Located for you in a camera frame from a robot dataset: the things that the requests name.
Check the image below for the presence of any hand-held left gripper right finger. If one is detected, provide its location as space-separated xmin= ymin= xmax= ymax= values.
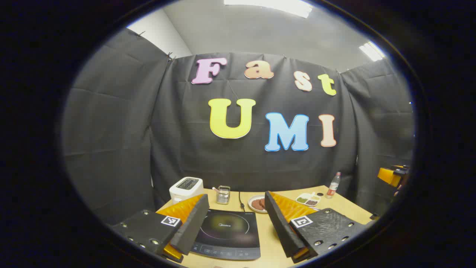
xmin=264 ymin=191 xmax=372 ymax=264

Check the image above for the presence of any black induction cooktop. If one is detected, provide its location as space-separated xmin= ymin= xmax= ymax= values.
xmin=190 ymin=208 xmax=261 ymax=260

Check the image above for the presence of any wire mesh holder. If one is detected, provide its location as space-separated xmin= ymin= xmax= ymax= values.
xmin=216 ymin=185 xmax=231 ymax=205

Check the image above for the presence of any clear plastic water bottle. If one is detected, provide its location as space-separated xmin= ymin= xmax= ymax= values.
xmin=326 ymin=172 xmax=341 ymax=199

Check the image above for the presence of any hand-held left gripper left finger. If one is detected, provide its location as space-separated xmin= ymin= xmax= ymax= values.
xmin=112 ymin=194 xmax=210 ymax=264

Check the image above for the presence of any white divided tray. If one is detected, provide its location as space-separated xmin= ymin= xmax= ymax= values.
xmin=296 ymin=192 xmax=322 ymax=207

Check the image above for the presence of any white toaster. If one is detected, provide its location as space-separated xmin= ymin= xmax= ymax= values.
xmin=169 ymin=177 xmax=204 ymax=204

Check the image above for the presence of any small ceiling light panel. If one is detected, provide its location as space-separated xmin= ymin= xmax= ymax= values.
xmin=359 ymin=41 xmax=387 ymax=62

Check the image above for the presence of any white round plate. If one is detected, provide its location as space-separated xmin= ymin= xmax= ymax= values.
xmin=248 ymin=194 xmax=268 ymax=213

